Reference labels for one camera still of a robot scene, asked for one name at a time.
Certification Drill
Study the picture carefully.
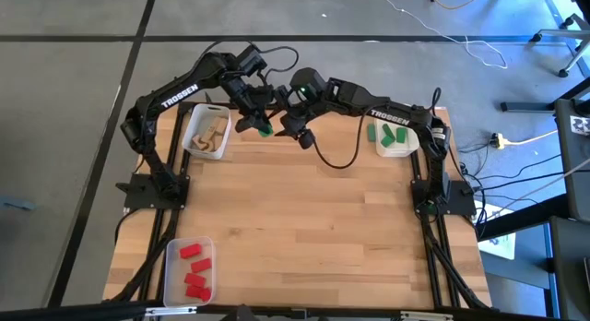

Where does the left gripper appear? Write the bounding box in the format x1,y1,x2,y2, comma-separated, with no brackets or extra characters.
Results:
225,76,278,131

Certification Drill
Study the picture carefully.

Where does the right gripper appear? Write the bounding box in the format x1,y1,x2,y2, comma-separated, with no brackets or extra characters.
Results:
268,91,320,139

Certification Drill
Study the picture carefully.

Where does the white plastic bin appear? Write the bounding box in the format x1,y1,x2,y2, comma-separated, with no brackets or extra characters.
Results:
182,102,233,161
373,117,420,159

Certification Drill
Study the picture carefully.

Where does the clear plastic bin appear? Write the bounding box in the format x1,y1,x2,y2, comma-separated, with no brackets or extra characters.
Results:
162,235,217,308

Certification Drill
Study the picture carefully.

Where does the white paper sheet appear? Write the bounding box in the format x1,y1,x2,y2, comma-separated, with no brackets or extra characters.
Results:
477,200,517,261

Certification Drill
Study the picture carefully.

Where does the blue floor object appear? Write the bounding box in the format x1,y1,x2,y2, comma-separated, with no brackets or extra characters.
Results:
0,195,36,212

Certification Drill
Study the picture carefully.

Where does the office chair base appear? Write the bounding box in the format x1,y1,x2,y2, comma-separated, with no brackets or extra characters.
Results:
528,12,590,78

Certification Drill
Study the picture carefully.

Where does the dark grey cart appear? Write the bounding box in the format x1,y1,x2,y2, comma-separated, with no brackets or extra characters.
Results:
474,76,590,321

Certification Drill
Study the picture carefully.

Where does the printed marker sheet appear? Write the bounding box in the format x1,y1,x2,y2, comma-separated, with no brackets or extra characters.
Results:
570,115,590,137

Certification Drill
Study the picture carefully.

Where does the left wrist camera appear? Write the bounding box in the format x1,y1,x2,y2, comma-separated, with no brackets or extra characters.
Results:
234,113,255,134

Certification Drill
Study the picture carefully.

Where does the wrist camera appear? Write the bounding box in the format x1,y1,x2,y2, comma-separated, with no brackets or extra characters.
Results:
297,128,317,150
234,113,255,134

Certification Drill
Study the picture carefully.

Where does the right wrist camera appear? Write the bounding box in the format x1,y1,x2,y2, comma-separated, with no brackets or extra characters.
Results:
297,128,317,150

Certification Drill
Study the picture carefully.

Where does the black left camera cable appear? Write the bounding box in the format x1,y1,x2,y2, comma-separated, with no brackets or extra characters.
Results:
257,44,301,89

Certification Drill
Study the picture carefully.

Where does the black camera cable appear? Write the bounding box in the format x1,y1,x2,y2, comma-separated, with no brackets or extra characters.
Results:
311,109,370,171
257,44,301,89

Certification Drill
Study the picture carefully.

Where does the black right camera cable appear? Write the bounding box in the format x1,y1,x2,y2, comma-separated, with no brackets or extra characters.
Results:
311,109,370,171

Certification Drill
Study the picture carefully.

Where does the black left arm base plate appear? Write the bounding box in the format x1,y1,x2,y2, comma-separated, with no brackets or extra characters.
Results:
114,172,191,210

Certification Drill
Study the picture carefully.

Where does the white floor cable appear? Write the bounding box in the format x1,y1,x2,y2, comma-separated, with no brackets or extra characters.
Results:
380,0,509,71

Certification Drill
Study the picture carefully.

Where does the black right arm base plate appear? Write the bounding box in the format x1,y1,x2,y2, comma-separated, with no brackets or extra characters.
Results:
410,178,477,217

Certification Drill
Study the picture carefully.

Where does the orange floor cable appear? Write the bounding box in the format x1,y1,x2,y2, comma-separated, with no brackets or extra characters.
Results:
423,0,490,11

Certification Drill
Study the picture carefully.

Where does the aluminium bracket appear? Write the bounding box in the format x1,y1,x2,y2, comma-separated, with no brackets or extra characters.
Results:
145,305,198,316
399,311,455,321

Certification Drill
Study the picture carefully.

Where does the black floor cable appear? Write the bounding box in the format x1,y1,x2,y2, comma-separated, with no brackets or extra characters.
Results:
469,152,568,193

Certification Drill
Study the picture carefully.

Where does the cream power cable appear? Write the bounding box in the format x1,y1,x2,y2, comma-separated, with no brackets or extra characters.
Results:
504,129,559,147

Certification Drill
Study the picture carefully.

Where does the grey floor cable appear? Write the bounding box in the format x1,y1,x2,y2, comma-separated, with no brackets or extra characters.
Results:
488,157,590,220

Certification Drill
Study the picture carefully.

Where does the black camera gantry beam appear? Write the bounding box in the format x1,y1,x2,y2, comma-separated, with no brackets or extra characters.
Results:
0,301,590,321

